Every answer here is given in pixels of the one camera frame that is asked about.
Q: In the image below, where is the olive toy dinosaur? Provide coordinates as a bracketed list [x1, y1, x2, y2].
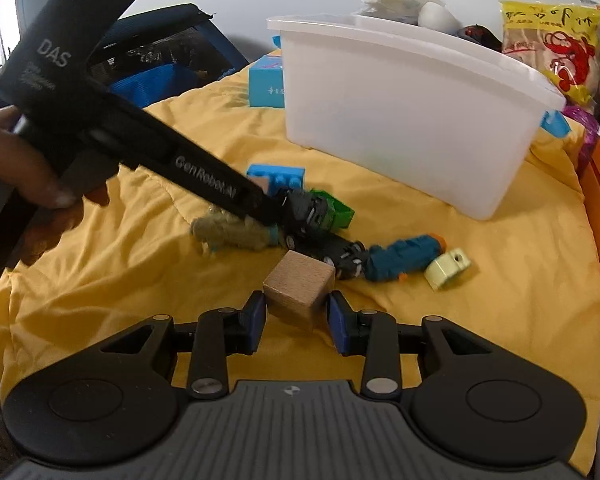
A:
[189, 206, 279, 254]

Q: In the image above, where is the white plastic storage bin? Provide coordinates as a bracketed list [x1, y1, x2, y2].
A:
[268, 15, 565, 220]

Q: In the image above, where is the dark blue bag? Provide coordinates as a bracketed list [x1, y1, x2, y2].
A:
[23, 3, 248, 108]

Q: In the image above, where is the light blue flat brick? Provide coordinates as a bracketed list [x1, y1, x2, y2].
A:
[247, 164, 306, 196]

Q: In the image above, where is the green duplo brick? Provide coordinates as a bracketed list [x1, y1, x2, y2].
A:
[311, 188, 355, 232]

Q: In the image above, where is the black toy sports car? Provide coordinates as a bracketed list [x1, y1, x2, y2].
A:
[280, 190, 332, 231]

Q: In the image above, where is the white plastic bag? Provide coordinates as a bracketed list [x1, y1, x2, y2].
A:
[356, 0, 462, 35]

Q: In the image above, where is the yellow quilted cloth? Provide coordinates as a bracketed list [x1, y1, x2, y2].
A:
[0, 73, 600, 471]

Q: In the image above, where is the wooden cube block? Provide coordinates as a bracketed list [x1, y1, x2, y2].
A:
[262, 250, 336, 330]

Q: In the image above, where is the teal toy figure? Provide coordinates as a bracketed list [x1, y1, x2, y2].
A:
[364, 234, 446, 282]

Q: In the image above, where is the light blue small box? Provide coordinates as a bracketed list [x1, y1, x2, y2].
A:
[248, 54, 285, 108]

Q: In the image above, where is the person left hand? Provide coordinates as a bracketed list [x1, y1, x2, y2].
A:
[0, 106, 110, 266]

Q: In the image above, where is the pale green toy block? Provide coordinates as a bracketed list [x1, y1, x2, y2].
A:
[424, 248, 472, 290]

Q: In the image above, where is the shrimp cracker snack bag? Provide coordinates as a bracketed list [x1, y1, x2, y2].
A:
[498, 0, 600, 108]

